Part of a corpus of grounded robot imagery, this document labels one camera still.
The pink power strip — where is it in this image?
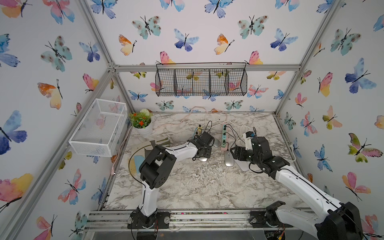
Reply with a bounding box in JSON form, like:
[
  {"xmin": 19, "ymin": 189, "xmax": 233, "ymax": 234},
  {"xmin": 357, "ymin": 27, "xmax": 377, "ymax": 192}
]
[{"xmin": 221, "ymin": 124, "xmax": 228, "ymax": 152}]

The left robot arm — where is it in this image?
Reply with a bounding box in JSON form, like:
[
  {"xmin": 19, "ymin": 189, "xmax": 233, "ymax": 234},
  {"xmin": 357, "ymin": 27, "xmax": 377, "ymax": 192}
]
[{"xmin": 129, "ymin": 132, "xmax": 215, "ymax": 229}]

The potted plant white pot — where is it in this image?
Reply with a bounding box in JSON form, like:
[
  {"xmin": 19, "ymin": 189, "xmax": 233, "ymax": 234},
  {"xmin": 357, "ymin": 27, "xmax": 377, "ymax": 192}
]
[{"xmin": 129, "ymin": 109, "xmax": 154, "ymax": 137}]

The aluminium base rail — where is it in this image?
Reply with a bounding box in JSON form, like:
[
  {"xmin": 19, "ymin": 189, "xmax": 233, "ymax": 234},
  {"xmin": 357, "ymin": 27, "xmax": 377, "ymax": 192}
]
[{"xmin": 85, "ymin": 209, "xmax": 337, "ymax": 232}]

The black wire wall basket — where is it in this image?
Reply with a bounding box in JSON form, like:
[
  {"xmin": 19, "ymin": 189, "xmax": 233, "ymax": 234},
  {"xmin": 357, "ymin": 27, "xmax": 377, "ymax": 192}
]
[{"xmin": 152, "ymin": 63, "xmax": 248, "ymax": 97}]

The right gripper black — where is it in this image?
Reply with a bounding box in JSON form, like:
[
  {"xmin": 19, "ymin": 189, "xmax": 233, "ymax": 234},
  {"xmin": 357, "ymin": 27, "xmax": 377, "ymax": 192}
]
[{"xmin": 229, "ymin": 145, "xmax": 263, "ymax": 168}]

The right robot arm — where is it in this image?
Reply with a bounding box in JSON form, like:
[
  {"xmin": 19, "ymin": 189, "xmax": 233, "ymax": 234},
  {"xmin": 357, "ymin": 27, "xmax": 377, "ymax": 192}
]
[{"xmin": 230, "ymin": 132, "xmax": 365, "ymax": 240}]

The white mouse front right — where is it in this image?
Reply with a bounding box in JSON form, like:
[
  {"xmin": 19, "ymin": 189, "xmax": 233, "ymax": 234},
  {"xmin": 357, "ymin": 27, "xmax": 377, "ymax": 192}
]
[{"xmin": 235, "ymin": 160, "xmax": 250, "ymax": 172}]

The grey mouse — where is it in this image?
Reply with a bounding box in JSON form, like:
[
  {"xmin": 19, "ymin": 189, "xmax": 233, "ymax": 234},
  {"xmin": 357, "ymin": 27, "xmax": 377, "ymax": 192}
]
[{"xmin": 214, "ymin": 138, "xmax": 221, "ymax": 148}]

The white power cord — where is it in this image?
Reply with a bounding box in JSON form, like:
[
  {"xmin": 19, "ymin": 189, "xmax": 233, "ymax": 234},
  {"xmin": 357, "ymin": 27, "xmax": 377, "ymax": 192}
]
[{"xmin": 203, "ymin": 112, "xmax": 298, "ymax": 163}]

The silver mouse by pink strip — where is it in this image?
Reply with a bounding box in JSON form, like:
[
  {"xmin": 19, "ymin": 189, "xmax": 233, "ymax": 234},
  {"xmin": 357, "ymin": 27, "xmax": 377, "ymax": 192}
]
[{"xmin": 224, "ymin": 151, "xmax": 235, "ymax": 167}]

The white mesh wall basket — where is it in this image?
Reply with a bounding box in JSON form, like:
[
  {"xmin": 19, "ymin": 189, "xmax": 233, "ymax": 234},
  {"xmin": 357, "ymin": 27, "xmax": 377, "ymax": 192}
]
[{"xmin": 69, "ymin": 99, "xmax": 128, "ymax": 157}]

